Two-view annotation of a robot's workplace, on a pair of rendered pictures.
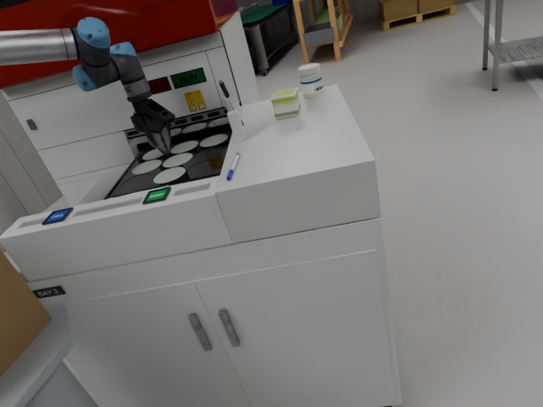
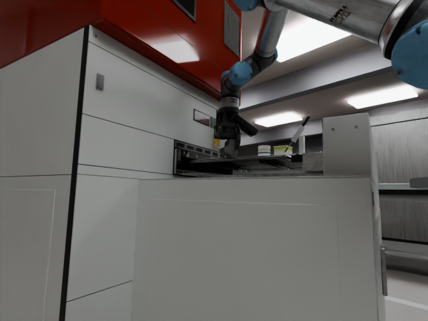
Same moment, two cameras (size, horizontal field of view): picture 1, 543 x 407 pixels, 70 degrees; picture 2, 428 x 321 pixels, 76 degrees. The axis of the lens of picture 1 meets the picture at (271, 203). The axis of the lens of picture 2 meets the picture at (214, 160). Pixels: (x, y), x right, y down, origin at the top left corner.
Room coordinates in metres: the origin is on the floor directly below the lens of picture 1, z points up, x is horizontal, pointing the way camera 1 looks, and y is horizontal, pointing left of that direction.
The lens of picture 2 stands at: (0.93, 1.31, 0.78)
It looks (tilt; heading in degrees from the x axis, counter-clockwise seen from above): 7 degrees up; 293
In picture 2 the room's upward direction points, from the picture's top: 1 degrees clockwise
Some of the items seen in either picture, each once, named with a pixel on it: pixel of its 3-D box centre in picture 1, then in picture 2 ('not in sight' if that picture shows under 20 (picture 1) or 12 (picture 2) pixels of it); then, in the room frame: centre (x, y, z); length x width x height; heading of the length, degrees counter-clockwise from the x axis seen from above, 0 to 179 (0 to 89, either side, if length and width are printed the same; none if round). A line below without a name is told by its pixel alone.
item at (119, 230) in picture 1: (120, 230); (356, 160); (0.86, 0.38, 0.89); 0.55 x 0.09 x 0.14; 81
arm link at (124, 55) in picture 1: (125, 63); (230, 86); (1.29, 0.31, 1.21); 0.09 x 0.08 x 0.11; 126
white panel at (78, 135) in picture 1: (130, 115); (180, 130); (1.46, 0.41, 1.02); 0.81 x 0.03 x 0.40; 81
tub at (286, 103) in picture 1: (286, 103); (283, 153); (1.15, -0.12, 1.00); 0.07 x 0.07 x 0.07; 72
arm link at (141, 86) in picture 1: (136, 88); (230, 105); (1.29, 0.31, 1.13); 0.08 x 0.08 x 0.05
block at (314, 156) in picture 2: not in sight; (317, 157); (0.96, 0.44, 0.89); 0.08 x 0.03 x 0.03; 171
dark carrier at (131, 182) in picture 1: (178, 160); (254, 164); (1.20, 0.26, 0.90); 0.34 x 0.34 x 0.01; 81
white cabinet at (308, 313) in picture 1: (238, 288); (288, 295); (1.09, 0.20, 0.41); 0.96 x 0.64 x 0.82; 81
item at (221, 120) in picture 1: (187, 138); (207, 167); (1.41, 0.24, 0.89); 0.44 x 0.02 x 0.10; 81
